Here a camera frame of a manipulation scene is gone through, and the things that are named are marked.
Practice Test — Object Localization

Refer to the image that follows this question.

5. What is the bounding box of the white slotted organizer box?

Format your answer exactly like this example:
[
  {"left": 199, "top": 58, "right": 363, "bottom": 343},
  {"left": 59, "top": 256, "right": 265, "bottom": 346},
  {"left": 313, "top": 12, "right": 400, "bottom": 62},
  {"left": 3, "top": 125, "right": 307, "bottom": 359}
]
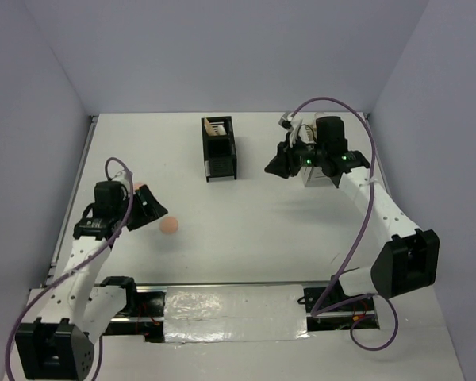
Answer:
[{"left": 298, "top": 123, "right": 333, "bottom": 187}]

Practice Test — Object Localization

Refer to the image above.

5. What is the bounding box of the beige gold cosmetic tube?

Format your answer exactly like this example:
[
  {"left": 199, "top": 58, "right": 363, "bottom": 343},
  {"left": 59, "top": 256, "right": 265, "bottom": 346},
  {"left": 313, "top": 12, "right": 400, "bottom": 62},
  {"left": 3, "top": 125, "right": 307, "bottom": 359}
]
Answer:
[{"left": 203, "top": 118, "right": 227, "bottom": 136}]

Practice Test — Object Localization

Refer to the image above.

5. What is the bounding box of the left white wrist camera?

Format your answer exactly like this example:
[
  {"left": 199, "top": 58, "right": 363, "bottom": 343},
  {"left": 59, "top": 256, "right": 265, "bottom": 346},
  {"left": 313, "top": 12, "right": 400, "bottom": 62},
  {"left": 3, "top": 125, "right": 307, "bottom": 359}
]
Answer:
[{"left": 111, "top": 170, "right": 133, "bottom": 189}]

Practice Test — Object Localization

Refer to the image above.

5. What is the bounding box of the silver taped panel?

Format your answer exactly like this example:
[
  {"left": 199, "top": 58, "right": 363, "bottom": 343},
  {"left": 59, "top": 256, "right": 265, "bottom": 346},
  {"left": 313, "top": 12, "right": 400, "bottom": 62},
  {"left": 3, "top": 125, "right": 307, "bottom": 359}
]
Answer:
[{"left": 163, "top": 284, "right": 308, "bottom": 343}]

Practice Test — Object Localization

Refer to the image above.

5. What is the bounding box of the black slotted organizer box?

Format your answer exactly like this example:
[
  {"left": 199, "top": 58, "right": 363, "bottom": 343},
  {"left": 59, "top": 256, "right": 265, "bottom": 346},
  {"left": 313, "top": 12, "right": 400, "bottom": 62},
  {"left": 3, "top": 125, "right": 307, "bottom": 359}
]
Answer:
[{"left": 201, "top": 116, "right": 237, "bottom": 182}]

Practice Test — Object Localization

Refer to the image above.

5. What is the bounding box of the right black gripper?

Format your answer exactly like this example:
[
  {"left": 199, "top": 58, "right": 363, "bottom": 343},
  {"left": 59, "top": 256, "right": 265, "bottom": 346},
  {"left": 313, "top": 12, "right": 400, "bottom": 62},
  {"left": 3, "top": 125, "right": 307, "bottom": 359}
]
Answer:
[{"left": 264, "top": 131, "right": 328, "bottom": 179}]

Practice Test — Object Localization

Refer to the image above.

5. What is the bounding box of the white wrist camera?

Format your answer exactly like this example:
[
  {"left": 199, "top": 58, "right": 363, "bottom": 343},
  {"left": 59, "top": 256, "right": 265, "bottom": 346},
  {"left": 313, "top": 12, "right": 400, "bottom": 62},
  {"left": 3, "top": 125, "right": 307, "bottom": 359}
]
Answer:
[
  {"left": 278, "top": 111, "right": 302, "bottom": 146},
  {"left": 111, "top": 170, "right": 133, "bottom": 189}
]

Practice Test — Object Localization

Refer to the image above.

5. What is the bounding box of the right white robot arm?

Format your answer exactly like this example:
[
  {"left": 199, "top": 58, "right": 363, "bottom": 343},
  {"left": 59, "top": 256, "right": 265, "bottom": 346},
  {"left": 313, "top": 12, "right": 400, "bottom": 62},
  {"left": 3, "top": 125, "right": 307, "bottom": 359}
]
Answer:
[{"left": 265, "top": 114, "right": 440, "bottom": 310}]

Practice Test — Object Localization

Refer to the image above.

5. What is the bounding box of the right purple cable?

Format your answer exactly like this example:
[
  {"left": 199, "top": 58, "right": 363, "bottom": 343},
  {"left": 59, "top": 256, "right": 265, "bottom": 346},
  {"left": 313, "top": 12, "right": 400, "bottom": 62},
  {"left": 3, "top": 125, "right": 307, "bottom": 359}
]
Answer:
[{"left": 287, "top": 96, "right": 400, "bottom": 351}]

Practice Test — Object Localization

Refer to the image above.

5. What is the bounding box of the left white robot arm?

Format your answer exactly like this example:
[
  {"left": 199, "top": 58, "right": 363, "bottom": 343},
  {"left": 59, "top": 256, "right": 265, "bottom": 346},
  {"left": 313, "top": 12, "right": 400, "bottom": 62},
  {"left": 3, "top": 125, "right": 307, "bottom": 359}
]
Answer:
[{"left": 14, "top": 177, "right": 167, "bottom": 380}]

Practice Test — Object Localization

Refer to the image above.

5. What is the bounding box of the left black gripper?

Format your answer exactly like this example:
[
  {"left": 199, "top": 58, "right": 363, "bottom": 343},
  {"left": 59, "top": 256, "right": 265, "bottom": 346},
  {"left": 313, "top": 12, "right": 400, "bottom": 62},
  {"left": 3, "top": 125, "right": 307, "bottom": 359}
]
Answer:
[{"left": 114, "top": 184, "right": 167, "bottom": 233}]

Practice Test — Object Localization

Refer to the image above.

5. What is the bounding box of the white gold egg bottle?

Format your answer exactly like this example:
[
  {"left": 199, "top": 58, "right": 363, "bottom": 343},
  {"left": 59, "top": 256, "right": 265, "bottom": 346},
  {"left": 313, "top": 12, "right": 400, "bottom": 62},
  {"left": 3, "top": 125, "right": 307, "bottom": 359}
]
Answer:
[{"left": 210, "top": 124, "right": 227, "bottom": 136}]

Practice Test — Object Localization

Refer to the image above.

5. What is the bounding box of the peach round makeup sponge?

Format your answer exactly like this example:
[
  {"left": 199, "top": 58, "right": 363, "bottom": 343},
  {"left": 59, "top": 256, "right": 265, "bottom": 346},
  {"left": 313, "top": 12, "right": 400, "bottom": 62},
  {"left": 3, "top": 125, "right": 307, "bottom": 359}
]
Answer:
[{"left": 159, "top": 216, "right": 179, "bottom": 235}]

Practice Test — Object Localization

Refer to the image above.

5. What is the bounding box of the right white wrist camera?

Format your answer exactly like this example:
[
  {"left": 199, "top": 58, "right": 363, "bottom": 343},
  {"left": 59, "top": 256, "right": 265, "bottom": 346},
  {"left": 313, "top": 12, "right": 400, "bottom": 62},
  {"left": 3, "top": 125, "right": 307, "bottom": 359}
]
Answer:
[{"left": 278, "top": 111, "right": 302, "bottom": 146}]

